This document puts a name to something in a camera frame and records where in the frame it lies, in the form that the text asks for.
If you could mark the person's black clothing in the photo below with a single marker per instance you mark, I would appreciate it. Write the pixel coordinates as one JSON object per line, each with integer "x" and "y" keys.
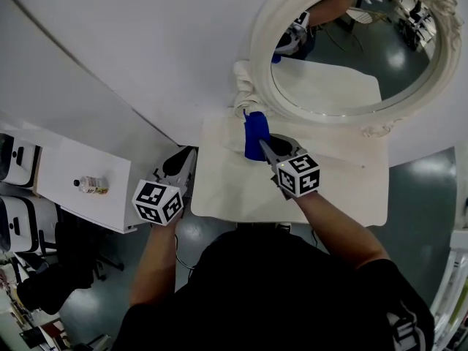
{"x": 274, "y": 298}

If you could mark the white slatted furniture frame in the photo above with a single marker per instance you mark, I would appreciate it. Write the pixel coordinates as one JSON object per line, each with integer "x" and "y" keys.
{"x": 451, "y": 287}

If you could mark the person's left forearm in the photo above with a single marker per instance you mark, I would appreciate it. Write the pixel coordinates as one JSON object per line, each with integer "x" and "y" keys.
{"x": 153, "y": 262}

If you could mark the white-backed black office chair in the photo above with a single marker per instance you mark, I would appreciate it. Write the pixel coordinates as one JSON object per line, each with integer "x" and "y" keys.
{"x": 18, "y": 163}
{"x": 18, "y": 221}

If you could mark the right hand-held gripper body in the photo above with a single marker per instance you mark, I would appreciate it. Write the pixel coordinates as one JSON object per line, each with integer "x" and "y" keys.
{"x": 298, "y": 176}

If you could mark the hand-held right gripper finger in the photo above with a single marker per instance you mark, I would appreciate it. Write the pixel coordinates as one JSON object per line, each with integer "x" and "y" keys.
{"x": 296, "y": 147}
{"x": 270, "y": 155}

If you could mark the person's right forearm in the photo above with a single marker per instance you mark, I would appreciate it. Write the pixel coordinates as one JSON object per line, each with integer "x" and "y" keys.
{"x": 340, "y": 229}

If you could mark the white dressing table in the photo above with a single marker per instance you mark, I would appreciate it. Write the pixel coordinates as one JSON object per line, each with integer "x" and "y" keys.
{"x": 329, "y": 196}

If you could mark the white side table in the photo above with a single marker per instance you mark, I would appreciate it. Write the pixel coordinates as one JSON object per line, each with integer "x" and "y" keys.
{"x": 109, "y": 181}

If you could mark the blue cloth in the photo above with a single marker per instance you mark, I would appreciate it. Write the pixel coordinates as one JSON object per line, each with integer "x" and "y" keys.
{"x": 256, "y": 134}

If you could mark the oval white-framed mirror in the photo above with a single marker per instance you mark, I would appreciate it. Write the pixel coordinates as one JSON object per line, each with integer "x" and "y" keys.
{"x": 260, "y": 49}

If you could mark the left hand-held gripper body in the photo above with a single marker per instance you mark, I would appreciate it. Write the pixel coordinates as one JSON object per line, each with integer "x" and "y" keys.
{"x": 157, "y": 203}

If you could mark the clear plastic bottle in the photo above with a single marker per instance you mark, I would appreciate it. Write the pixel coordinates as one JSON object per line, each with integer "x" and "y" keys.
{"x": 93, "y": 185}

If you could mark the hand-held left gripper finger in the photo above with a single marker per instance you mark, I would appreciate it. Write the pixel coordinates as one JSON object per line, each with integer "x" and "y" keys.
{"x": 164, "y": 169}
{"x": 191, "y": 170}

